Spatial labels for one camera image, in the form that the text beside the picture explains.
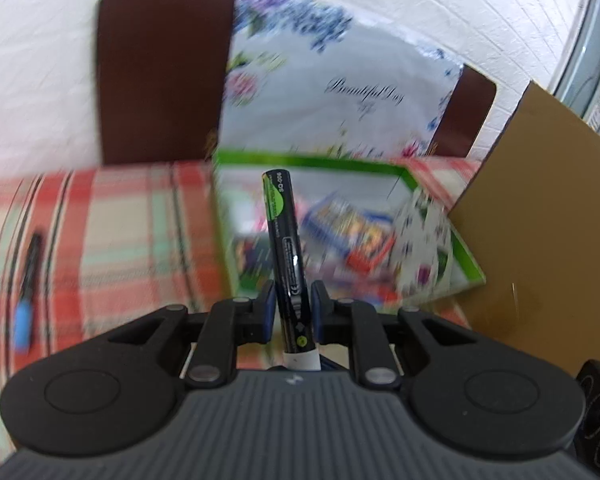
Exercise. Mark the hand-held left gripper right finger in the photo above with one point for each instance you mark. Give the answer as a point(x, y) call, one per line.
point(319, 310)

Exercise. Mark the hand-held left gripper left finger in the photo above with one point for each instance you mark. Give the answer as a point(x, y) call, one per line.
point(267, 310)

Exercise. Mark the black marker with green label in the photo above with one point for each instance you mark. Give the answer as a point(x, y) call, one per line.
point(286, 250)

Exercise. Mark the blue playing card box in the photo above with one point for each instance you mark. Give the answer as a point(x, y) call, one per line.
point(335, 220)

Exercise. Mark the green cardboard box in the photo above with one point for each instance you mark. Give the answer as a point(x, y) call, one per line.
point(220, 220)

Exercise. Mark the white patterned packet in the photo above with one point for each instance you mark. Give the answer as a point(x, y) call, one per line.
point(425, 245)

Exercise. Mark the brown cardboard sheet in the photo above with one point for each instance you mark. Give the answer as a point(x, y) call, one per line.
point(545, 220)

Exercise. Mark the black marker with blue cap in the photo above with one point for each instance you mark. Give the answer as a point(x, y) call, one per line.
point(27, 290)

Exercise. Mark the white floral pillow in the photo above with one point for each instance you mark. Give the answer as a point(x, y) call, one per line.
point(330, 60)

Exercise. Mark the brown chair with floral cover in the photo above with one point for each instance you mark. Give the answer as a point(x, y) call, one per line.
point(160, 75)

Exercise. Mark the window frame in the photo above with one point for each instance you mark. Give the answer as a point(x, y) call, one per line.
point(595, 45)

